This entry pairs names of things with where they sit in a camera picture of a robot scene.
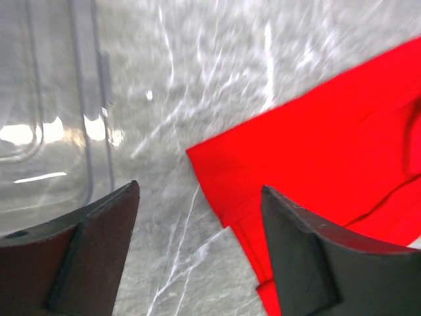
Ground red t shirt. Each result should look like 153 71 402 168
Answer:
187 38 420 315

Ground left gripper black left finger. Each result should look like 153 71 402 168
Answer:
1 181 139 315

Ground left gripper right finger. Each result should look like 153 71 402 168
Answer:
262 186 420 315

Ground clear plastic bin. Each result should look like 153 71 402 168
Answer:
1 1 114 235

